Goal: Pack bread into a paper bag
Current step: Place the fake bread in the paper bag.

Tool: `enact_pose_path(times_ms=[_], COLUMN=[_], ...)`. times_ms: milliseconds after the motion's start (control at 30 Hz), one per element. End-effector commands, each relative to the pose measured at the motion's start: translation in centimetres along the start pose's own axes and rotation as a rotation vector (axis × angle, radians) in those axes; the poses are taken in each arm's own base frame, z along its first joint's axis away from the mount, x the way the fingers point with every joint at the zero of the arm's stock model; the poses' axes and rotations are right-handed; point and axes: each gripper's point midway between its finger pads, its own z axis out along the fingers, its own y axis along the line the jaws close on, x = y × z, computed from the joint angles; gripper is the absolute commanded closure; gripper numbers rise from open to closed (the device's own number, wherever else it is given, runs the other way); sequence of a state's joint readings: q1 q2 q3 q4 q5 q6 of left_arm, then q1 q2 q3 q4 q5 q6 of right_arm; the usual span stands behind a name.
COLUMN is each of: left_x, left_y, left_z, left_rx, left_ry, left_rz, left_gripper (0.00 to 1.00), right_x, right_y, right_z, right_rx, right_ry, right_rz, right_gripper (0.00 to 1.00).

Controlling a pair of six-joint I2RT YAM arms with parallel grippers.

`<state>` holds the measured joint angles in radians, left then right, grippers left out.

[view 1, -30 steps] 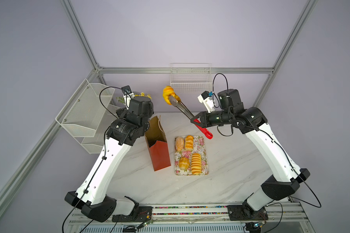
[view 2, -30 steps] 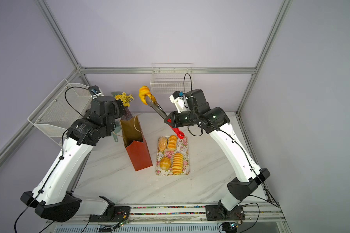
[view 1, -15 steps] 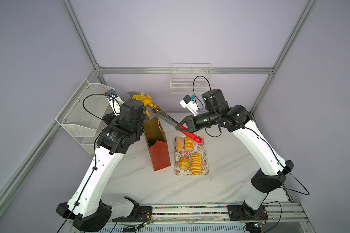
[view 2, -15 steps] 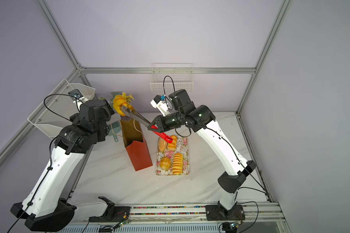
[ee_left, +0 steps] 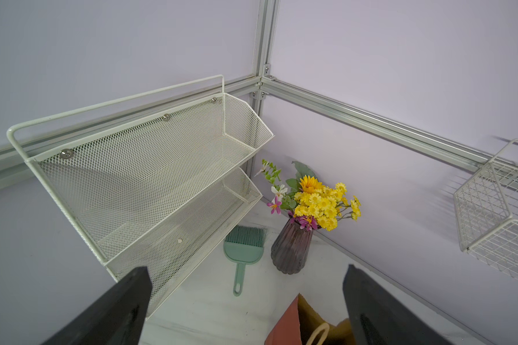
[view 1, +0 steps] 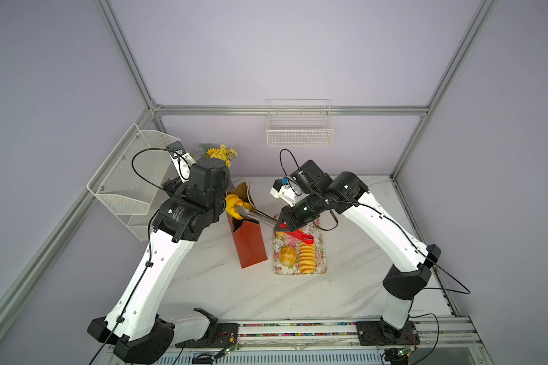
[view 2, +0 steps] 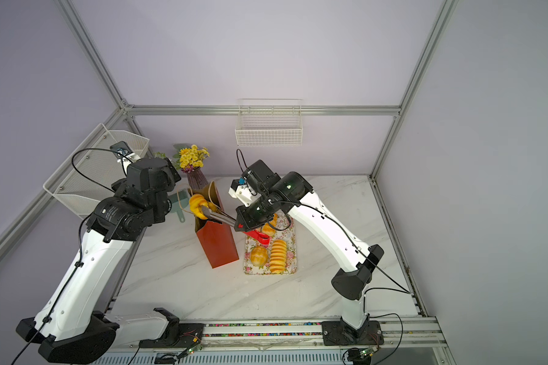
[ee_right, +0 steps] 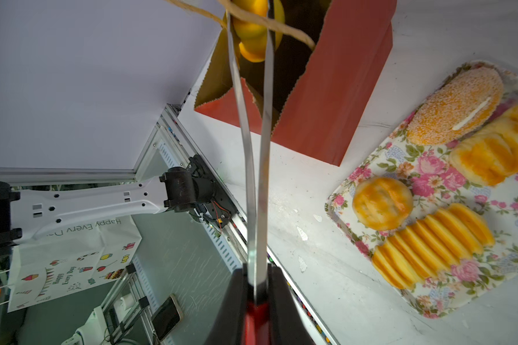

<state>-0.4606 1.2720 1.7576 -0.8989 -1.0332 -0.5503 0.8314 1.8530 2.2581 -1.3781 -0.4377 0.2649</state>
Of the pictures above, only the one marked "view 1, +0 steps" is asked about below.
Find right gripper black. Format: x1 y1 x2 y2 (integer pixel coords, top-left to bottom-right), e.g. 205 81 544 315
276 192 327 233

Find floral rectangular tray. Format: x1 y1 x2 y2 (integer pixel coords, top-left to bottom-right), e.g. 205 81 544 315
272 218 327 275

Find red handled metal tongs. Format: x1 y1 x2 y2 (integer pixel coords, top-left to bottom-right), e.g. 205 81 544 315
234 205 314 245

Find red brown paper bag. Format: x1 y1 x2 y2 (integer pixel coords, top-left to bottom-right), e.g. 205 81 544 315
226 182 267 269

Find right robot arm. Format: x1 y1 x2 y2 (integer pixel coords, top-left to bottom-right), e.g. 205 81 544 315
270 160 441 345

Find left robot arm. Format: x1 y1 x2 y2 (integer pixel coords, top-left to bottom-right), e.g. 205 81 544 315
88 158 231 364

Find long ridged yellow bread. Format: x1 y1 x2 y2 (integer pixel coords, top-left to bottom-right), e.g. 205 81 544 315
298 243 316 274

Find round golden bun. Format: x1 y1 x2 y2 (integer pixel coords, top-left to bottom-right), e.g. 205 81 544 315
279 246 298 268

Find yellow flower bouquet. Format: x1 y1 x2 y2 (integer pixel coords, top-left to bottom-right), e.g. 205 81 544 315
199 144 238 167

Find white mesh two-tier shelf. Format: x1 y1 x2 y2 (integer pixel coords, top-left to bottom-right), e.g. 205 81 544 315
87 125 179 241

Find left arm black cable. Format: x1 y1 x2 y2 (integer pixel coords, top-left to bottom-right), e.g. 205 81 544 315
87 147 193 365

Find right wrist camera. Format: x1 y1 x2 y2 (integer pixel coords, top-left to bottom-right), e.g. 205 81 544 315
270 177 302 207

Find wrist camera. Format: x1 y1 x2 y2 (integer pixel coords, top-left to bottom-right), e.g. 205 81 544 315
166 141 196 175
270 177 302 207

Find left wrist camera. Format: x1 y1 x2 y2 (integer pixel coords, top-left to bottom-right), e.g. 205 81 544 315
166 141 196 175

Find white wire wall basket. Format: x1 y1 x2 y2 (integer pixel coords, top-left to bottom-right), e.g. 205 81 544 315
266 99 335 148

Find aluminium frame structure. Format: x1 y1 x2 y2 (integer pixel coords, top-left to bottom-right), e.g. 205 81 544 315
0 1 497 345

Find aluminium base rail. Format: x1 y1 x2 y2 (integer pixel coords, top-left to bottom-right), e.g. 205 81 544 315
101 316 494 365

